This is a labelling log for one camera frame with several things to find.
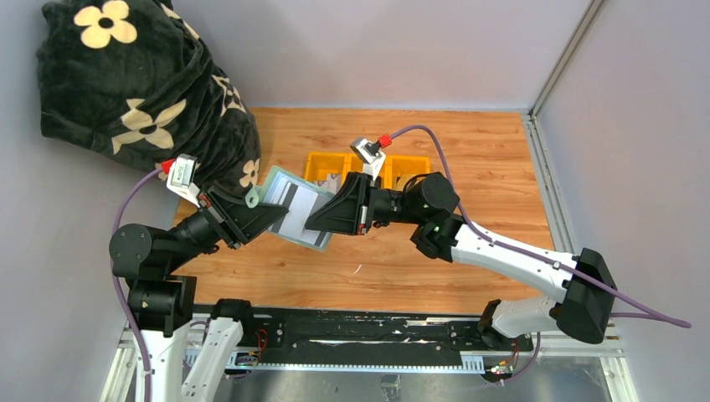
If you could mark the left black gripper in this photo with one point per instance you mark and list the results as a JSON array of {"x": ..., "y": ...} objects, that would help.
[{"x": 220, "y": 217}]

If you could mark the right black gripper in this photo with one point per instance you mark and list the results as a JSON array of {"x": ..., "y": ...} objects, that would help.
[{"x": 362, "y": 202}]

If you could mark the green card holder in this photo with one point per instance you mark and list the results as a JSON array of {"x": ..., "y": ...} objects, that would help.
[{"x": 294, "y": 208}]

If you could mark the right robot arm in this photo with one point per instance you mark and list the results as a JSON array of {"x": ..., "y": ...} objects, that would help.
[{"x": 576, "y": 290}]

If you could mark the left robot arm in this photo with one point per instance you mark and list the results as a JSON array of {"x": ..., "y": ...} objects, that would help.
[{"x": 161, "y": 303}]

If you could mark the silver card in bin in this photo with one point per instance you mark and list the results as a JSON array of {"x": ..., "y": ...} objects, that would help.
[{"x": 331, "y": 182}]

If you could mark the yellow three-compartment bin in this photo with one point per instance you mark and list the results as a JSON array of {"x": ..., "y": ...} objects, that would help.
[{"x": 395, "y": 173}]

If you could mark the black floral plush blanket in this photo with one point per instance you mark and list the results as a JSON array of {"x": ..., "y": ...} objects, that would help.
[{"x": 134, "y": 82}]

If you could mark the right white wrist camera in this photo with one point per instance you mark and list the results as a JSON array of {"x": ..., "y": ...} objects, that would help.
[{"x": 371, "y": 154}]

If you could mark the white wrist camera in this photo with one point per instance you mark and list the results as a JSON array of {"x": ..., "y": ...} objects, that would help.
[
  {"x": 371, "y": 154},
  {"x": 180, "y": 176}
]

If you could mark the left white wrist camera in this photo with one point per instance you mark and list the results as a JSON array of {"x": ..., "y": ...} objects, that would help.
[{"x": 180, "y": 176}]

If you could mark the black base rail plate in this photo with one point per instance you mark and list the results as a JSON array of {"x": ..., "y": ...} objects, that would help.
[{"x": 352, "y": 338}]

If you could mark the aluminium frame rail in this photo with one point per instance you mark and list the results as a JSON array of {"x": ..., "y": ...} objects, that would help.
[{"x": 556, "y": 214}]

